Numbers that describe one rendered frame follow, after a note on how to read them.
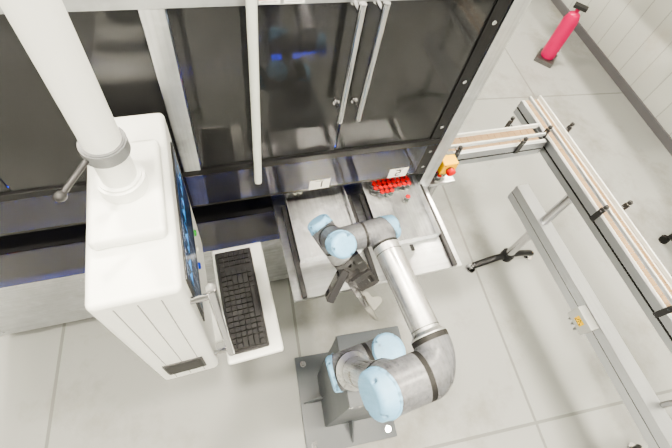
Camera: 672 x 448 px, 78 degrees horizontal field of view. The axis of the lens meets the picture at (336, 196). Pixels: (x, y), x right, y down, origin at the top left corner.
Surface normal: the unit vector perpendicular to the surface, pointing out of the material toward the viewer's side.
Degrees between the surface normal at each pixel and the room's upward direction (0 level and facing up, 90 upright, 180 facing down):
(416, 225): 0
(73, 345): 0
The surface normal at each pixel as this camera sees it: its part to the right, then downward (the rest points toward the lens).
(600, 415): 0.13, -0.55
